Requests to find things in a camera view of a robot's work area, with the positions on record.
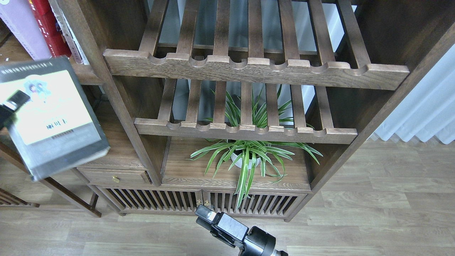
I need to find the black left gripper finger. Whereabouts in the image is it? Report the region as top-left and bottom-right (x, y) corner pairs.
(0, 90), (30, 130)

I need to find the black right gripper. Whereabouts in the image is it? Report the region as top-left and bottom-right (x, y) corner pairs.
(195, 204), (288, 256)

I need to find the green spider plant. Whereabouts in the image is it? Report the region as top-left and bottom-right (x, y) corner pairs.
(186, 92), (323, 209)

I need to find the white lavender book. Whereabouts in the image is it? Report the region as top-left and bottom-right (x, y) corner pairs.
(0, 0), (52, 60)

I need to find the black and yellow book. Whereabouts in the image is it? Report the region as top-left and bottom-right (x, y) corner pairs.
(0, 56), (110, 181)

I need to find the dark wooden bookshelf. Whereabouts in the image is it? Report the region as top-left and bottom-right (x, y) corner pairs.
(0, 0), (455, 223)

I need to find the red book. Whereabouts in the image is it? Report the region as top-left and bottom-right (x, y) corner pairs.
(28, 0), (71, 57)

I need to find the white curtain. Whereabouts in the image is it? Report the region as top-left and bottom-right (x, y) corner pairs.
(374, 46), (455, 144)

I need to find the white upright book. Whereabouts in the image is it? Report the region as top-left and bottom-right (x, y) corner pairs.
(49, 0), (90, 65)

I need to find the white plant pot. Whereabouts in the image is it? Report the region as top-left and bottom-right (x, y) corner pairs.
(230, 151), (261, 170)

